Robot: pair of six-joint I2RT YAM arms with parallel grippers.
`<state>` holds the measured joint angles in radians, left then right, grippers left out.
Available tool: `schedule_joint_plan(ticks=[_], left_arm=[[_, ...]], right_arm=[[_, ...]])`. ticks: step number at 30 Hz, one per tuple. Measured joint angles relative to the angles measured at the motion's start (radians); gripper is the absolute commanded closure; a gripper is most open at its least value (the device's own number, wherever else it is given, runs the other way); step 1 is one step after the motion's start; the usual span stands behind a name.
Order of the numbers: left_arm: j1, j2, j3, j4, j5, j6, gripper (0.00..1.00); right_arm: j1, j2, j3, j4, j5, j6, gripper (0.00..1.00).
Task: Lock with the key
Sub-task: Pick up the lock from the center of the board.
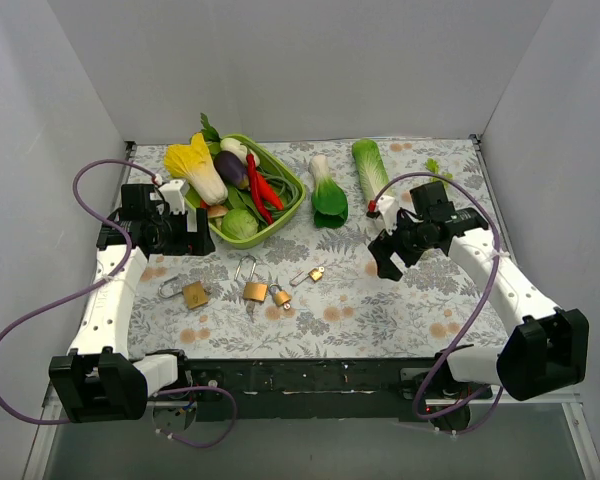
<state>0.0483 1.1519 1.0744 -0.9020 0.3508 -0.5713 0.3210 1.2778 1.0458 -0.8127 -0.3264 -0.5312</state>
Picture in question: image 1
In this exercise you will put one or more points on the red chili pepper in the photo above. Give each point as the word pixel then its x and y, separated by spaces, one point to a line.
pixel 257 190
pixel 270 196

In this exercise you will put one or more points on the green round cabbage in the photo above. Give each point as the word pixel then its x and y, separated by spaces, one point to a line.
pixel 239 224

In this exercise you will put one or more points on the large brass padlock left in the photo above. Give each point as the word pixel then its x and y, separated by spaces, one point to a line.
pixel 194 294

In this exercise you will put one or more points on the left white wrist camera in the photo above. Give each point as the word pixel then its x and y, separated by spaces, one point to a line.
pixel 174 193

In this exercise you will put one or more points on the yellow napa cabbage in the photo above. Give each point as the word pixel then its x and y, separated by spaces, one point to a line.
pixel 193 163

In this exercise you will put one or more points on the green long beans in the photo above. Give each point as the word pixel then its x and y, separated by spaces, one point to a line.
pixel 286 185

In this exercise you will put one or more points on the floral table mat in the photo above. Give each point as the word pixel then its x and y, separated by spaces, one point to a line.
pixel 349 313

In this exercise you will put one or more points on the green napa cabbage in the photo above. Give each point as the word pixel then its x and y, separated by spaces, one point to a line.
pixel 370 166

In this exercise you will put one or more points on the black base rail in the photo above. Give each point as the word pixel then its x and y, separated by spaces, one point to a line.
pixel 302 388

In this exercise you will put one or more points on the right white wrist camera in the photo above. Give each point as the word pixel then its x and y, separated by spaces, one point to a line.
pixel 384 213

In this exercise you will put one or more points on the tiny brass padlock with key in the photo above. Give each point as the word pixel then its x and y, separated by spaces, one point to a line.
pixel 314 274

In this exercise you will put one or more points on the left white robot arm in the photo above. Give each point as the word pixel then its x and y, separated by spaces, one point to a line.
pixel 96 380

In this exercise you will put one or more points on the purple eggplant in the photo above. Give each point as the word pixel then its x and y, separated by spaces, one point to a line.
pixel 231 169

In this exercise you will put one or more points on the brown mushroom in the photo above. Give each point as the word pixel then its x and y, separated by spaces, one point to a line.
pixel 216 211

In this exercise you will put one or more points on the brass padlock long shackle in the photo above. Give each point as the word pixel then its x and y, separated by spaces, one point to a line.
pixel 254 293

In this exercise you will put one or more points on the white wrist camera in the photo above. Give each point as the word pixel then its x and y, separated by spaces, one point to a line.
pixel 174 193
pixel 384 213

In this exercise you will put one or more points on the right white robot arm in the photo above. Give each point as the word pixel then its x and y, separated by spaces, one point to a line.
pixel 547 346

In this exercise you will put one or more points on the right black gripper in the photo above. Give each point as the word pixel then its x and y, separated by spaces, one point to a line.
pixel 394 245

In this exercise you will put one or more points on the green plastic basket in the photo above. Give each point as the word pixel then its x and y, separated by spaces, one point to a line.
pixel 242 199

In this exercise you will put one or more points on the white radish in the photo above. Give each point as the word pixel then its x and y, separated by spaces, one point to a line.
pixel 233 145

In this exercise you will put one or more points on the celery stalk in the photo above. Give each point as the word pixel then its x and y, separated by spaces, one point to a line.
pixel 440 175

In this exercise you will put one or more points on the small brass padlock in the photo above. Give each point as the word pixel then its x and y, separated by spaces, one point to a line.
pixel 280 297

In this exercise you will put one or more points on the bok choy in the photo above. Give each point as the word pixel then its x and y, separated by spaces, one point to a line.
pixel 328 199

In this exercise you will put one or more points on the green leafy herb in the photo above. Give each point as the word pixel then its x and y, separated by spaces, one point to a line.
pixel 210 134

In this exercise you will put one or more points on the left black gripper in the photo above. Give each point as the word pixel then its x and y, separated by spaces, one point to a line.
pixel 191 239

